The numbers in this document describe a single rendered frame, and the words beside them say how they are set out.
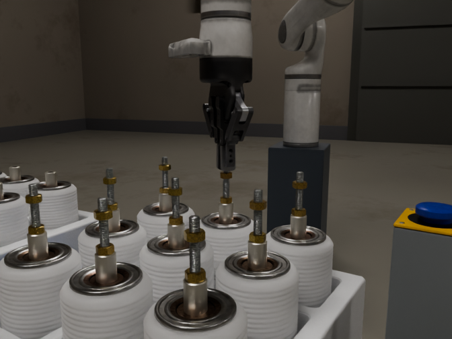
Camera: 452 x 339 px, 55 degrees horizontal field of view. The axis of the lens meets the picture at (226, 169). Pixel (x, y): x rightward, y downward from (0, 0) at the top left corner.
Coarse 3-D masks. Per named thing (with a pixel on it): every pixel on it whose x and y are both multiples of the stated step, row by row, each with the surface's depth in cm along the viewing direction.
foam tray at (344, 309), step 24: (336, 288) 59; (360, 288) 60; (312, 312) 53; (336, 312) 53; (360, 312) 62; (0, 336) 48; (48, 336) 48; (312, 336) 48; (336, 336) 53; (360, 336) 64
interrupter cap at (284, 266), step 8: (232, 256) 51; (240, 256) 51; (272, 256) 51; (280, 256) 51; (232, 264) 49; (240, 264) 49; (272, 264) 50; (280, 264) 49; (288, 264) 49; (232, 272) 47; (240, 272) 47; (248, 272) 47; (256, 272) 47; (264, 272) 47; (272, 272) 47; (280, 272) 47
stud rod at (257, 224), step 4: (256, 192) 48; (260, 192) 48; (256, 196) 48; (260, 196) 48; (256, 200) 48; (260, 200) 48; (256, 212) 48; (260, 212) 48; (256, 216) 48; (260, 216) 48; (256, 220) 48; (260, 220) 48; (256, 224) 48; (260, 224) 48; (256, 228) 48; (260, 228) 49; (256, 232) 48; (260, 232) 49
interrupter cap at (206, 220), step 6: (204, 216) 67; (210, 216) 67; (216, 216) 67; (234, 216) 68; (240, 216) 67; (246, 216) 67; (204, 222) 64; (210, 222) 64; (216, 222) 65; (234, 222) 65; (240, 222) 64; (246, 222) 64; (216, 228) 62; (222, 228) 62; (228, 228) 62; (234, 228) 62
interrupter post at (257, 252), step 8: (248, 240) 49; (248, 248) 49; (256, 248) 48; (264, 248) 48; (248, 256) 49; (256, 256) 48; (264, 256) 49; (248, 264) 49; (256, 264) 48; (264, 264) 49
